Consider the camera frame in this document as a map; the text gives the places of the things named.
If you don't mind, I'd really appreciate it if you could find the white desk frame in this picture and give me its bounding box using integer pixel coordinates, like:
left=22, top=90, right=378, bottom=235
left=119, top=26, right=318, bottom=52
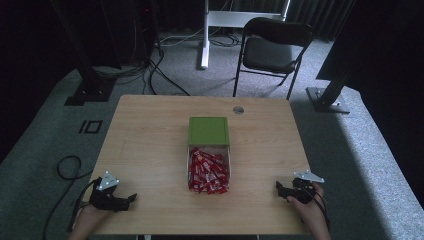
left=199, top=0, right=292, bottom=70

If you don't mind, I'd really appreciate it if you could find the black folding chair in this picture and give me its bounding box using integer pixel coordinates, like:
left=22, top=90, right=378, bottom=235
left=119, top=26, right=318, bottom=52
left=232, top=16, right=315, bottom=101

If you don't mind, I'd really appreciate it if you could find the dark curtain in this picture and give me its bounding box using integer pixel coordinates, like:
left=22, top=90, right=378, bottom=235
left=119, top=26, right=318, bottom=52
left=229, top=0, right=356, bottom=42

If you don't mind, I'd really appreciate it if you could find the bundle of floor cables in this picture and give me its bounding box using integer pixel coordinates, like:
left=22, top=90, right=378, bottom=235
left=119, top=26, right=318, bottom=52
left=93, top=19, right=242, bottom=98

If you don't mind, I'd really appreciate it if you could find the green box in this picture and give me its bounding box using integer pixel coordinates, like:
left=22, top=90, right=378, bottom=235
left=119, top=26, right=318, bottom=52
left=187, top=116, right=232, bottom=148

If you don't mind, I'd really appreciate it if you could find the person's right hand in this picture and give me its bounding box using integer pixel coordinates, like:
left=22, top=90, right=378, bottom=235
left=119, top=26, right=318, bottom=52
left=286, top=182, right=332, bottom=240

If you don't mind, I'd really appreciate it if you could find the pile of red packets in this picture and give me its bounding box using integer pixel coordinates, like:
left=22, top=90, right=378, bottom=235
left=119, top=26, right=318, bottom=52
left=187, top=147, right=231, bottom=196

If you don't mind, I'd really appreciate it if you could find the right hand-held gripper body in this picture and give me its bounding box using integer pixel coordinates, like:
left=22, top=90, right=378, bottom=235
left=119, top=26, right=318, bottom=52
left=287, top=170, right=325, bottom=205

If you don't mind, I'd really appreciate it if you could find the black metal stand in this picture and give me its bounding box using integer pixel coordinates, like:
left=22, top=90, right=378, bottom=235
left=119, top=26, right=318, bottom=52
left=49, top=0, right=117, bottom=107
left=305, top=0, right=358, bottom=115

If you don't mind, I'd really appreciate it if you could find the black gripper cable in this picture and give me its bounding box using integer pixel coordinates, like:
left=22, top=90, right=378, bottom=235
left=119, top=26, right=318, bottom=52
left=42, top=155, right=102, bottom=240
left=308, top=186, right=332, bottom=232

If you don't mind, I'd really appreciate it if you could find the person's left hand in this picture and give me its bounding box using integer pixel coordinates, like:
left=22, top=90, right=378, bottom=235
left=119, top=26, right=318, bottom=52
left=68, top=203, right=115, bottom=240

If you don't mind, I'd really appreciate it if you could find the white drawer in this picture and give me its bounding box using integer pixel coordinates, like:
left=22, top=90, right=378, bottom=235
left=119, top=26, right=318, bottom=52
left=185, top=144, right=232, bottom=194

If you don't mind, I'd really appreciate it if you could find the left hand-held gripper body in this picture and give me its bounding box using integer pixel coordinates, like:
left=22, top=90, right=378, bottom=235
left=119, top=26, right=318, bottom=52
left=88, top=171, right=131, bottom=213

